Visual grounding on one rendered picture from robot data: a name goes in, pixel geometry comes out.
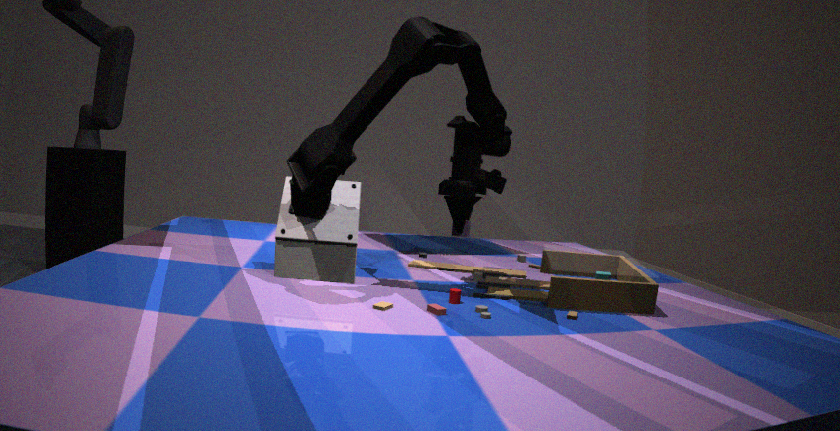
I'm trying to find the red cylinder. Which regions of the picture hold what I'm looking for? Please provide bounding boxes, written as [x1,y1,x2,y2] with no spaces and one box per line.
[449,288,461,304]

